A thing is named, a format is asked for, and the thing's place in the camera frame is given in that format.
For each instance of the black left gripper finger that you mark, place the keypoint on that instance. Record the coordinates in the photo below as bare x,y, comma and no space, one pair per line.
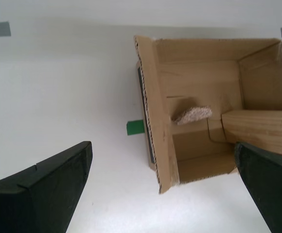
39,194
274,189

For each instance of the light wooden block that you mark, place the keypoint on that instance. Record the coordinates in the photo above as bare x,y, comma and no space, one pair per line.
252,128

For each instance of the speckled pink granite rock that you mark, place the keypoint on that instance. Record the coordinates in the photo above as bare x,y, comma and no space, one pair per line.
194,114

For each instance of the brown cardboard box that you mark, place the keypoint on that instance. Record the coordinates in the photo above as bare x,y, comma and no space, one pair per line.
199,72

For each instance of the green tape piece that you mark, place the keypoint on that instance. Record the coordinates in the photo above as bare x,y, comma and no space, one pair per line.
134,127

